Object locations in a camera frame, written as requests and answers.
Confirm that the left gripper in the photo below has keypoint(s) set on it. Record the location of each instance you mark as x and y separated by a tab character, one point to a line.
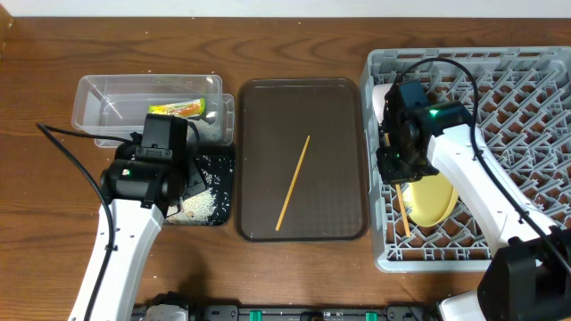
197	181

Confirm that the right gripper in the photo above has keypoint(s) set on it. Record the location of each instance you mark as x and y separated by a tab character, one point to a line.
390	174

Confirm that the white rice pile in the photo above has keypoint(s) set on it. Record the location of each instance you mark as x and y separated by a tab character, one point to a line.
211	207

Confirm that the pink bowl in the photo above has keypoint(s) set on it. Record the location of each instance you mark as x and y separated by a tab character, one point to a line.
378	100

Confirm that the green orange snack wrapper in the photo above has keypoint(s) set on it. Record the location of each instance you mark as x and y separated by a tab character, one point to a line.
186	109

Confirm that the yellow plate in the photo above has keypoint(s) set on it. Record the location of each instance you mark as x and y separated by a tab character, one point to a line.
430	200

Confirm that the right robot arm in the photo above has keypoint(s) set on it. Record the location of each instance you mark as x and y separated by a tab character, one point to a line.
529	275

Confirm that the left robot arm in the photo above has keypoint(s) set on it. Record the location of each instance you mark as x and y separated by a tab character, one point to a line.
125	236

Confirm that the black waste tray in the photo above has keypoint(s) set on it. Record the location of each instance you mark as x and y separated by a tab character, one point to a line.
147	183

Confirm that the grey dishwasher rack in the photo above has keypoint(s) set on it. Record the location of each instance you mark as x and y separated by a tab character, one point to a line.
522	96

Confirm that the brown serving tray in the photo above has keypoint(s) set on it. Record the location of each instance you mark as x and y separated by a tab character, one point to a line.
329	198

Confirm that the clear plastic bin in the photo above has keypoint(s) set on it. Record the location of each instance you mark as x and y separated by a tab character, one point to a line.
116	105

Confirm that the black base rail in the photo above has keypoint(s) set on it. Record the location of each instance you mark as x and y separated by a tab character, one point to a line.
175	306

